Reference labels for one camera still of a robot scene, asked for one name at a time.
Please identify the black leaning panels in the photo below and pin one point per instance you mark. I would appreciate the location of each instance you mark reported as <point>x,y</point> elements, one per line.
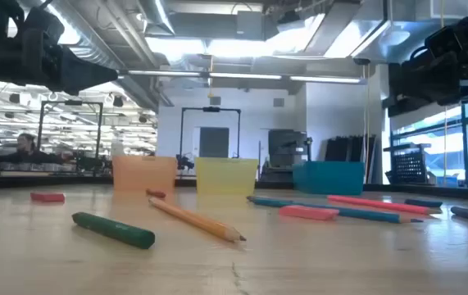
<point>348,148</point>

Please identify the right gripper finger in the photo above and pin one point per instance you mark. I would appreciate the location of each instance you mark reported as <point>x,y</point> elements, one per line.
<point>434,80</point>

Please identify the blue pencil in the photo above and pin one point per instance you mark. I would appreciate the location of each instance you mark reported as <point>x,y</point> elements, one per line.
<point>364,215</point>

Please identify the pink pencil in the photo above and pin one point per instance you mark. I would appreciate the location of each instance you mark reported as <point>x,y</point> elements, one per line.
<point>381,204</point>

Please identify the red crayon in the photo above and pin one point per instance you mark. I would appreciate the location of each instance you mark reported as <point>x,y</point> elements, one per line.
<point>156,193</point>

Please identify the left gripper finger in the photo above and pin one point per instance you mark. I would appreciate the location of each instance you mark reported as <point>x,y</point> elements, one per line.
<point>82,75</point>

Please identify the green crayon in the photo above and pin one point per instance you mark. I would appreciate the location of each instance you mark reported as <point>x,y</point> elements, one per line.
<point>112,230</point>

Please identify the teal plastic bin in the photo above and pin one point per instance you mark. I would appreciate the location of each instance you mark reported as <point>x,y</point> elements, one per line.
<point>328,178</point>

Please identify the pink eraser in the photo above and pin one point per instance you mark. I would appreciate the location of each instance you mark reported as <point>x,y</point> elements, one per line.
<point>308,213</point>

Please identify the person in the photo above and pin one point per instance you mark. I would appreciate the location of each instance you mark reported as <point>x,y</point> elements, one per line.
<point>26,155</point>

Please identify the black rig frame with camera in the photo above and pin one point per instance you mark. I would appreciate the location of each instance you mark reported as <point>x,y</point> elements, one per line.
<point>211,109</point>

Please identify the orange translucent bin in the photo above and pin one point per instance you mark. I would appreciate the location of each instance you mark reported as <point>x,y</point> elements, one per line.
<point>143,174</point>

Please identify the black cabinet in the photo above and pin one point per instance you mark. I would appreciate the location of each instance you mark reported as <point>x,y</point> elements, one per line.
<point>284,147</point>

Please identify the grey door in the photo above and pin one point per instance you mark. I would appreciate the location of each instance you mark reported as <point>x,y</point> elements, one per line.
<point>214,142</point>

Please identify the ceiling light strip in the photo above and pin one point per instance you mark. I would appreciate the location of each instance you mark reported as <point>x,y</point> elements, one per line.
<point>243,76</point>

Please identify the yellow translucent bin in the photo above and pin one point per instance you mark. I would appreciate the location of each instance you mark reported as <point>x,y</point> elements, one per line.
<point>226,176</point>

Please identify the black aluminium table frame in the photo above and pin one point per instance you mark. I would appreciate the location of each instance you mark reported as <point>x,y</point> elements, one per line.
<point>53,180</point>

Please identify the black perforated crate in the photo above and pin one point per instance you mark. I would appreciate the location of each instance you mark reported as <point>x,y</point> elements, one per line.
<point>409,167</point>

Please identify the red eraser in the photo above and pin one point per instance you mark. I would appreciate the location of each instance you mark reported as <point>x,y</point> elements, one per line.
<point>47,197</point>

